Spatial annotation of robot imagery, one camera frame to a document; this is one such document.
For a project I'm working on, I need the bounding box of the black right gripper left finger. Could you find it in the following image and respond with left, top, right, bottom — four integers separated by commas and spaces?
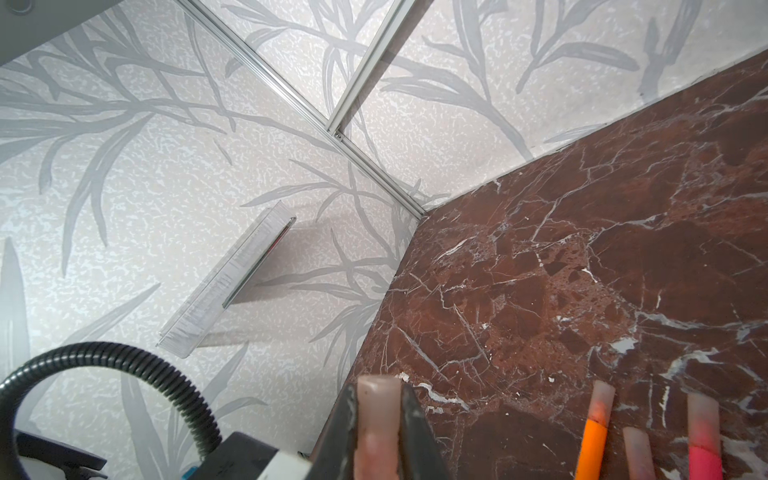
306, 384, 359, 480

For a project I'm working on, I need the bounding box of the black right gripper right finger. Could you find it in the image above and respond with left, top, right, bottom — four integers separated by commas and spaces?
399, 383, 450, 480

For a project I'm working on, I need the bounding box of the pink pen cap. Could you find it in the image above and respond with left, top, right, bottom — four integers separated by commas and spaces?
354, 375, 402, 480

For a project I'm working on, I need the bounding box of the orange pen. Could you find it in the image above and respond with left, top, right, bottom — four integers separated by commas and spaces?
574, 379, 617, 480

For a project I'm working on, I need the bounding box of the purple marker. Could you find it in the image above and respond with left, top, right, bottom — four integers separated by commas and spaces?
622, 427, 656, 480

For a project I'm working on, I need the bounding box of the thick pink marker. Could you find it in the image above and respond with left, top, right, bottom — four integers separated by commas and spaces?
687, 393, 723, 480

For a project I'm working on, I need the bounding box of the horizontal aluminium crossbar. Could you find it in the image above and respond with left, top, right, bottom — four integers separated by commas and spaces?
326, 0, 433, 135

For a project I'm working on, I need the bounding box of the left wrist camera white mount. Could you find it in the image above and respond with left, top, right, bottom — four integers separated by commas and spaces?
182, 432, 311, 480

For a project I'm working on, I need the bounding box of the black corrugated left cable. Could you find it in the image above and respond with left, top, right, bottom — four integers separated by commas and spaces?
0, 341, 224, 480

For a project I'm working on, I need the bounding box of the clear plastic wall tray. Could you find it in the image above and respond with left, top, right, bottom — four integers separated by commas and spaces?
157, 202, 296, 358

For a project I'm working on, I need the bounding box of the aluminium frame post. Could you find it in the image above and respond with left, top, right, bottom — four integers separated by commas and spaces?
177, 1, 426, 219

